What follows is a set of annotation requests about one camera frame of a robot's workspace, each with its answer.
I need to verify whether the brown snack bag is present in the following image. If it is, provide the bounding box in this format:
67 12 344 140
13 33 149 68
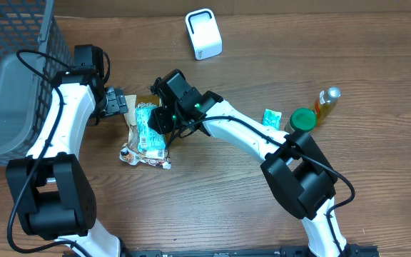
119 95 171 169

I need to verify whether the white barcode scanner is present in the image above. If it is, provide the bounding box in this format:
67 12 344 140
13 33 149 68
185 9 223 61

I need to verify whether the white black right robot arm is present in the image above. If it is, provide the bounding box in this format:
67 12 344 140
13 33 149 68
148 69 355 256

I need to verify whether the dark grey mesh basket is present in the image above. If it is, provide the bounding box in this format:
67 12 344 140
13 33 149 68
0 0 73 166

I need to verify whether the small teal gum pack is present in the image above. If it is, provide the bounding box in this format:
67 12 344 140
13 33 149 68
262 109 282 130

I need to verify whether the teal tissue pack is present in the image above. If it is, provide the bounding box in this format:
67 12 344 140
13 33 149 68
135 106 166 151

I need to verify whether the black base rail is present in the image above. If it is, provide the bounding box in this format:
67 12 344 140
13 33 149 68
121 244 380 257

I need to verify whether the green lid white jar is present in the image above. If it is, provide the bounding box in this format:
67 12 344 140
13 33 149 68
285 108 317 133

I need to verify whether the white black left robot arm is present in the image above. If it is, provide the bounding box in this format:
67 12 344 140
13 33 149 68
6 44 129 256

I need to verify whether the yellow oil bottle silver cap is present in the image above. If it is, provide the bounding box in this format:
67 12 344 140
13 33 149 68
310 86 341 127

